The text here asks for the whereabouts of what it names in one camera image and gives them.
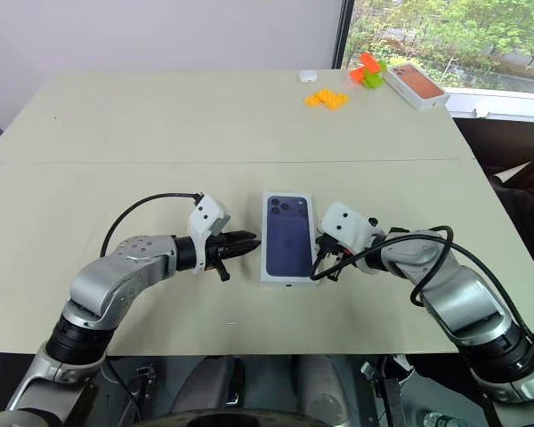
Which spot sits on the white window sill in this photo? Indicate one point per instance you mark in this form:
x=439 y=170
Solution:
x=503 y=105

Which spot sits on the white phone box lid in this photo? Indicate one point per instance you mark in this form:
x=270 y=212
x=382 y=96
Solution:
x=289 y=240

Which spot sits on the dark chair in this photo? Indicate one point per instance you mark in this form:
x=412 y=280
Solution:
x=525 y=187

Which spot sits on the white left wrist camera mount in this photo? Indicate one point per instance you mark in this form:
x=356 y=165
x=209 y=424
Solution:
x=207 y=218

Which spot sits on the black metal bracket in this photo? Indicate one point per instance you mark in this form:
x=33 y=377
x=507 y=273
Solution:
x=389 y=396
x=141 y=384

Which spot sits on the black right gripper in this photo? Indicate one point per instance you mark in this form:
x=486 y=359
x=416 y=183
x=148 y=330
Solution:
x=331 y=251

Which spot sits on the black window frame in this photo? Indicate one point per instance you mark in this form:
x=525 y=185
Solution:
x=342 y=33

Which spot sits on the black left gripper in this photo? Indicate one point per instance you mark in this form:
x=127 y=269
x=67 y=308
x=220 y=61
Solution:
x=216 y=253

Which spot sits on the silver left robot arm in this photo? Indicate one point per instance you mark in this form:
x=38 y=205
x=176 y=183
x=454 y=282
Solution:
x=115 y=284

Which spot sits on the white earbud case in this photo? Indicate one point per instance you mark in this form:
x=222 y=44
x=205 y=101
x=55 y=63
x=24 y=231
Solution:
x=306 y=76

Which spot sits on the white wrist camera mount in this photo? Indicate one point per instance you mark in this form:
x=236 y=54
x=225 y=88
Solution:
x=345 y=227
x=207 y=218

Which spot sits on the orange toy brick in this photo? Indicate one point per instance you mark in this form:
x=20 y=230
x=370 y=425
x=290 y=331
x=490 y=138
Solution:
x=366 y=66

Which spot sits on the phone box with orange print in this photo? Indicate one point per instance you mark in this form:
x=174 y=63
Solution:
x=416 y=87

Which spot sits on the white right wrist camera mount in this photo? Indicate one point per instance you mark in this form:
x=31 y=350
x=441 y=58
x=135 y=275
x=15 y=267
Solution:
x=345 y=227

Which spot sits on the yellow toy brick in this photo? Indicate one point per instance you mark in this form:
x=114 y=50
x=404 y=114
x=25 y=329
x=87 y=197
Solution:
x=326 y=99

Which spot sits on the green toy brick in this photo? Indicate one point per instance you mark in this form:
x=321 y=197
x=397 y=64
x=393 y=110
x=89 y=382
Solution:
x=374 y=80

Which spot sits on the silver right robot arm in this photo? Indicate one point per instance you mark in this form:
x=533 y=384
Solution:
x=467 y=293

